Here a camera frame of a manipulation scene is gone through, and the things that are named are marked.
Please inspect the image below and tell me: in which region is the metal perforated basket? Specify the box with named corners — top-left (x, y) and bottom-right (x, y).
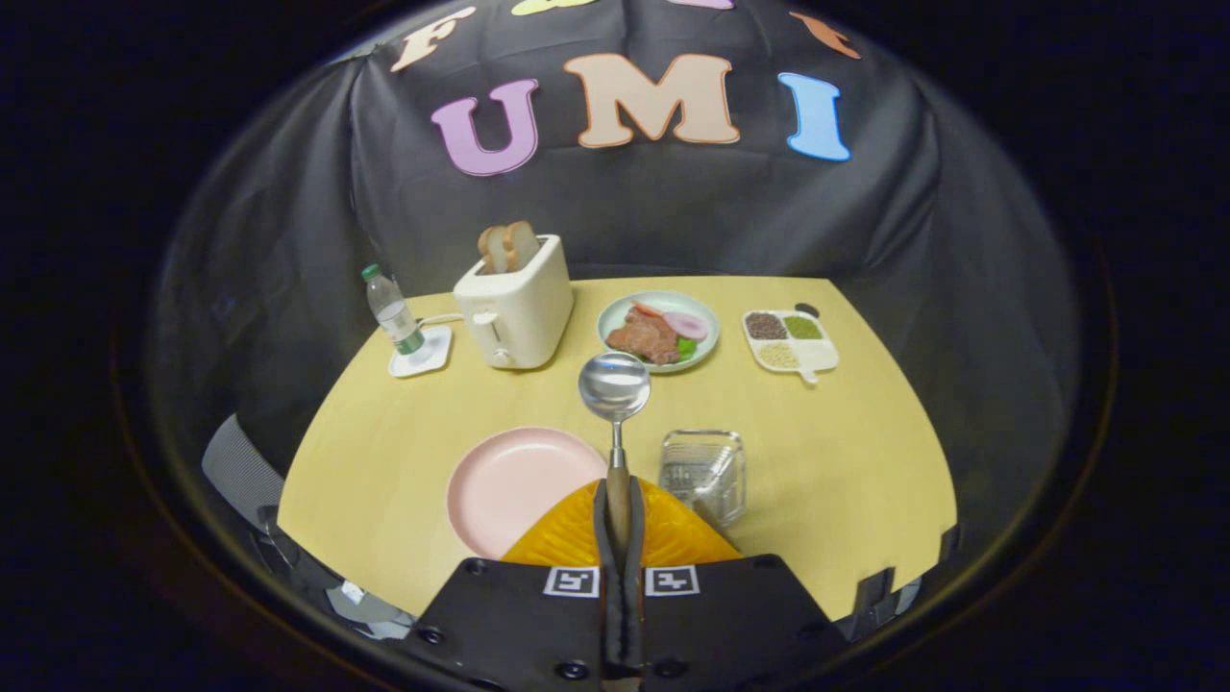
top-left (659, 429), bottom-right (748, 529)

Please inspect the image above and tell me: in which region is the pink plate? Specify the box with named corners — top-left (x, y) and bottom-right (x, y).
top-left (446, 427), bottom-right (609, 560)

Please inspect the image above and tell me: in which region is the cream toaster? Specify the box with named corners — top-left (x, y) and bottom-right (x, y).
top-left (453, 234), bottom-right (576, 370)

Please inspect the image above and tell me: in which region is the black backdrop cloth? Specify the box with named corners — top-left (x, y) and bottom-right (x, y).
top-left (154, 0), bottom-right (1087, 578)

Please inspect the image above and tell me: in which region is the spoon with wooden handle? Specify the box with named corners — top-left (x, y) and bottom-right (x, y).
top-left (578, 352), bottom-right (652, 563)

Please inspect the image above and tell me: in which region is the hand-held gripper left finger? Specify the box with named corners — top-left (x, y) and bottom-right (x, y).
top-left (408, 478), bottom-right (618, 688)

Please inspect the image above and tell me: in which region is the brown steak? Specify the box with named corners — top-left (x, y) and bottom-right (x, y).
top-left (605, 308), bottom-right (681, 366)

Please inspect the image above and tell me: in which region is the grey chair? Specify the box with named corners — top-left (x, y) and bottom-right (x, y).
top-left (202, 413), bottom-right (286, 508)

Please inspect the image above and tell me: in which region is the white divided dish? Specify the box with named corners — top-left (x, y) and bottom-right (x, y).
top-left (742, 309), bottom-right (841, 385)

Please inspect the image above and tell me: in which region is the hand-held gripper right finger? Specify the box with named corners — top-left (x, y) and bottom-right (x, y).
top-left (625, 478), bottom-right (851, 688)

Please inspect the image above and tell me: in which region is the pale green plate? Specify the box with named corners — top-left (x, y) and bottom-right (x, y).
top-left (597, 290), bottom-right (721, 374)

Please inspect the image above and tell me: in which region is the clear plastic water bottle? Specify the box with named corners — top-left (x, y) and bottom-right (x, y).
top-left (361, 263), bottom-right (427, 357)

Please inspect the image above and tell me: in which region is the white square coaster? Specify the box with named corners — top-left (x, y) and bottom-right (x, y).
top-left (388, 324), bottom-right (454, 379)

